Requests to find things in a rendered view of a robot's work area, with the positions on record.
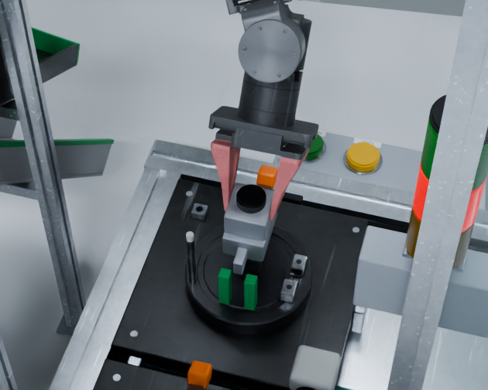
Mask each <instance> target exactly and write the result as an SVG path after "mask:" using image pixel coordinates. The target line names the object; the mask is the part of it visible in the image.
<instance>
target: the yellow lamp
mask: <svg viewBox="0 0 488 390"><path fill-rule="evenodd" d="M420 226H421V221H420V220H419V219H418V217H417V216H416V214H415V212H414V208H413V204H412V208H411V216H410V220H409V225H408V229H407V237H406V247H407V250H408V253H409V254H410V256H411V257H412V258H414V253H415V248H416V244H417V240H418V234H419V230H420Z"/></svg>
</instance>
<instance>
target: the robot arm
mask: <svg viewBox="0 0 488 390"><path fill-rule="evenodd" d="M239 1H242V0H226V4H227V8H228V11H229V15H231V14H235V13H238V12H239V14H241V17H242V24H243V27H244V30H245V32H244V33H243V35H242V38H241V39H240V41H239V50H238V53H239V61H240V63H241V65H242V68H243V69H244V71H245V72H244V77H243V82H242V90H241V95H240V100H239V108H233V107H229V106H221V107H220V108H219V109H217V110H216V111H214V112H213V113H212V114H210V119H209V125H208V128H210V129H214V128H220V130H218V131H217V132H216V135H215V140H214V141H212V142H211V153H212V155H213V158H214V161H215V165H216V168H217V171H218V175H219V178H220V180H221V184H222V197H223V204H224V211H226V209H227V206H228V204H229V200H230V197H231V195H232V191H233V188H234V186H235V178H236V174H237V169H238V164H239V155H240V150H241V148H242V149H249V150H253V151H257V152H265V153H269V154H274V155H278V156H281V157H280V164H279V168H278V172H277V180H276V184H275V188H274V193H273V200H272V204H271V210H270V221H273V219H274V218H275V217H276V214H277V211H278V209H279V206H280V203H281V201H282V199H283V197H284V193H285V191H286V189H287V187H288V185H289V183H290V182H291V180H292V179H293V177H294V175H295V174H296V172H297V171H298V169H299V167H300V166H301V164H302V162H303V161H304V159H305V158H306V156H307V154H308V153H309V148H310V147H311V145H312V140H315V139H316V138H317V134H318V126H319V125H318V124H315V123H311V122H307V121H300V120H296V119H295V115H296V110H297V103H298V98H299V93H300V89H301V81H302V76H303V72H302V71H299V70H303V69H304V63H305V58H306V53H307V49H308V40H309V36H310V31H311V24H312V21H311V20H310V19H306V18H304V15H302V14H298V13H294V12H292V11H291V10H290V9H289V6H288V5H287V4H284V3H287V2H292V1H293V0H249V1H246V2H240V3H239ZM283 146H285V147H283Z"/></svg>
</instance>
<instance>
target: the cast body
mask: <svg viewBox="0 0 488 390"><path fill-rule="evenodd" d="M273 193H274V191H273V190H267V189H263V188H261V187H260V186H257V185H254V184H249V185H245V184H241V183H236V184H235V186H234V188H233V191H232V195H231V197H230V200H229V204H228V206H227V209H226V212H225V216H224V230H225V232H224V234H223V237H222V250H223V253H225V254H228V255H234V256H235V259H234V262H233V273H235V274H239V275H242V274H243V270H244V268H245V265H246V260H247V259H251V260H255V261H258V262H262V261H263V260H264V257H265V254H266V250H267V247H268V244H269V241H270V236H271V234H272V231H273V226H274V224H275V220H276V218H277V214H276V217H275V218H274V219H273V221H270V210H271V204H272V200H273Z"/></svg>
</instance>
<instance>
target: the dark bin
mask: <svg viewBox="0 0 488 390"><path fill-rule="evenodd" d="M31 28H32V32H33V39H34V43H35V47H36V55H37V59H38V63H39V67H40V74H41V78H42V83H45V82H47V81H48V80H50V79H52V78H54V77H56V76H58V75H59V74H61V73H63V72H65V71H67V70H69V69H70V68H72V67H75V66H77V62H78V57H79V50H80V43H76V42H74V41H71V40H69V39H65V38H62V37H59V36H56V35H54V34H51V33H48V32H44V31H42V30H39V29H36V28H33V27H31ZM13 99H15V97H14V94H13V89H12V84H11V80H10V76H9V70H8V67H7V63H6V59H5V53H4V50H3V46H2V40H1V36H0V106H2V105H4V104H5V103H7V102H9V101H11V100H13Z"/></svg>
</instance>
